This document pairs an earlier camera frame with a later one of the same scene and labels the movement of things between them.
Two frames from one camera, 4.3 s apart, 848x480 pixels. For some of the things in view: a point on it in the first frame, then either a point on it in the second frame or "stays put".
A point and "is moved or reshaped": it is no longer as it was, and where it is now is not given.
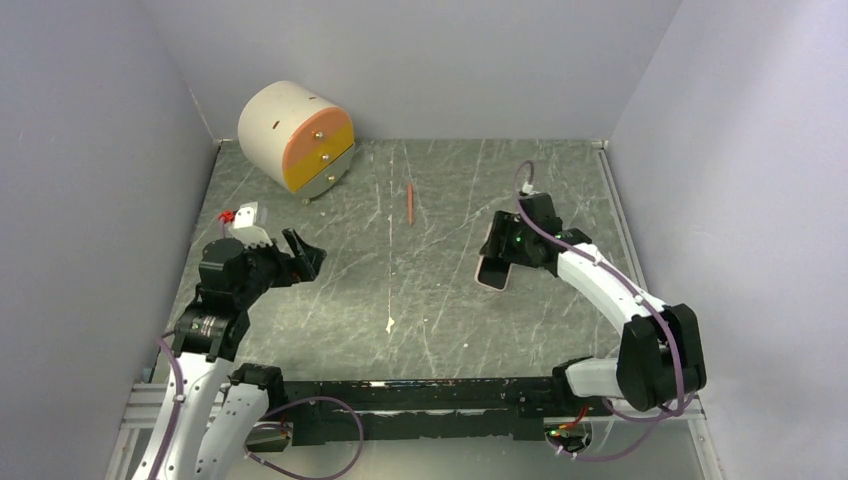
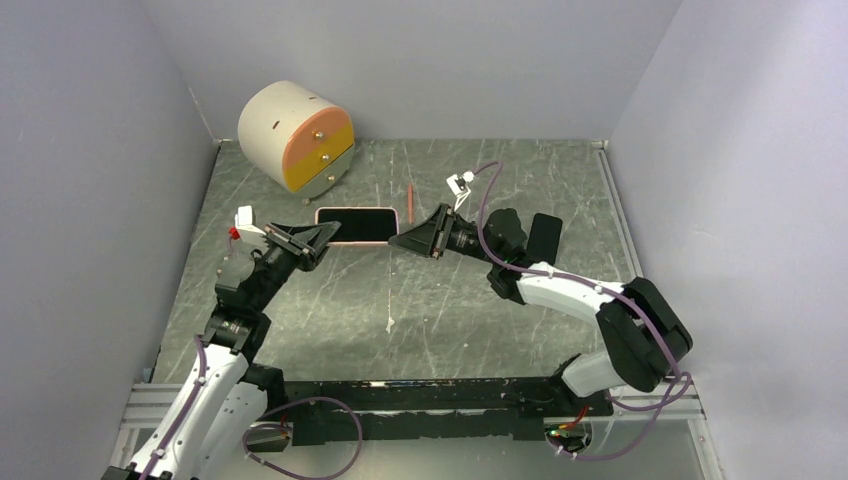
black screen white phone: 494,271 is moved or reshaped
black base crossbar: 322,411 stays put
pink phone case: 485,285 -> 360,242
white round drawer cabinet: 302,144 stays put
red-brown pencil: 410,203 stays put
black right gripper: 502,223 -> 426,239
